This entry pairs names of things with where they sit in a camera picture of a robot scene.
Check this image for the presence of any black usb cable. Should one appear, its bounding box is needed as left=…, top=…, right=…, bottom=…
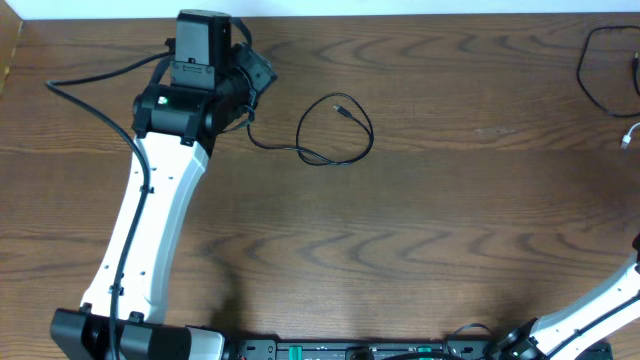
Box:
left=246, top=92, right=375, bottom=167

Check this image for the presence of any white usb cable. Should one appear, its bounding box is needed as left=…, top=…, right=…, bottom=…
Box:
left=620, top=121, right=640, bottom=150

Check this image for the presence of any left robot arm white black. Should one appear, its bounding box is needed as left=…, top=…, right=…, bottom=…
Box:
left=50, top=10, right=276, bottom=359

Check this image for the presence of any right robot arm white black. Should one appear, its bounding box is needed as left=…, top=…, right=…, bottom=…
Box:
left=486, top=238, right=639, bottom=359

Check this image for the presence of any brown cardboard panel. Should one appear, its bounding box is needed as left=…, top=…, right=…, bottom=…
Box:
left=0, top=0, right=23, bottom=91

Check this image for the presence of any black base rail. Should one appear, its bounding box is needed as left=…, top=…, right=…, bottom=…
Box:
left=221, top=337, right=490, bottom=360

